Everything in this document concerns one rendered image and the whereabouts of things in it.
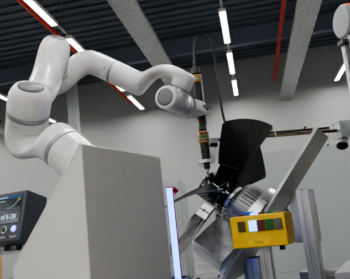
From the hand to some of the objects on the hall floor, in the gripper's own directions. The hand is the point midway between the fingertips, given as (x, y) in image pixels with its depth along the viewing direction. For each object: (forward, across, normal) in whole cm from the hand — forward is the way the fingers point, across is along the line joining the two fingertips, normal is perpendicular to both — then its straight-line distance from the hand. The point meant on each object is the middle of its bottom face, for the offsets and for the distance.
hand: (200, 112), depth 186 cm
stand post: (+13, -34, +151) cm, 155 cm away
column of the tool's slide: (+41, -59, +151) cm, 167 cm away
